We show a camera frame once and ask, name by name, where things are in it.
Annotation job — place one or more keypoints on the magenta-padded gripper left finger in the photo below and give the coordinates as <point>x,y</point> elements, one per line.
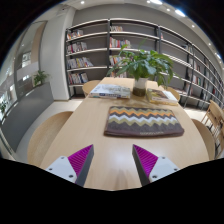
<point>74,165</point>

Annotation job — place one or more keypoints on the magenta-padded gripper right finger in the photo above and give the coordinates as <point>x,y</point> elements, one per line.
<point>151,165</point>

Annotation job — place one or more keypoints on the zigzag striped brown towel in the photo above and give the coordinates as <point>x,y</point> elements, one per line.
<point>143,121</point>

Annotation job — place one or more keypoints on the round-backed wooden chair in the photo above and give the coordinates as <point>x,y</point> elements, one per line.
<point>204,136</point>
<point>90,87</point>
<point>46,136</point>
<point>174,93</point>

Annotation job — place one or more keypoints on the yellow cover book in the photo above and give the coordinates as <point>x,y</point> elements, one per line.
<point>160,96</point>

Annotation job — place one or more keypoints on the large white book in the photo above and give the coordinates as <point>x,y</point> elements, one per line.
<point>110,91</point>

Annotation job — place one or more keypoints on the small background potted plant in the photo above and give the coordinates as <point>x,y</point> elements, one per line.
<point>40,77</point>

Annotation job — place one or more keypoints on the green potted plant white pot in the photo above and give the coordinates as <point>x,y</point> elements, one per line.
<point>143,65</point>

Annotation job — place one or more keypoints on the grey bookshelf unit with books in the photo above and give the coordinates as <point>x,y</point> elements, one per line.
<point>93,43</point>

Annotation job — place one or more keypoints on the ceiling lights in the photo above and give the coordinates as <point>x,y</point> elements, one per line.
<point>180,13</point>

